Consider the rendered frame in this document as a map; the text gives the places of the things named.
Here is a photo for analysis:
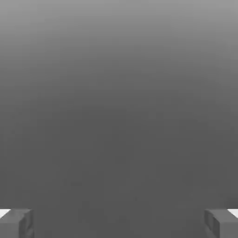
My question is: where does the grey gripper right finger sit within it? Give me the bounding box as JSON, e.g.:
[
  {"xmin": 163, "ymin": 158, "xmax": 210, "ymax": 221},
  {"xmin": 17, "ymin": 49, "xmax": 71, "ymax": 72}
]
[{"xmin": 204, "ymin": 208, "xmax": 238, "ymax": 238}]

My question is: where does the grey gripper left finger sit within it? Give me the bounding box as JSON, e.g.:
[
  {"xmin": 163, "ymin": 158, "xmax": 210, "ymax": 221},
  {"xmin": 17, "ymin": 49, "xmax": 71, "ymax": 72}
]
[{"xmin": 0, "ymin": 208, "xmax": 35, "ymax": 238}]

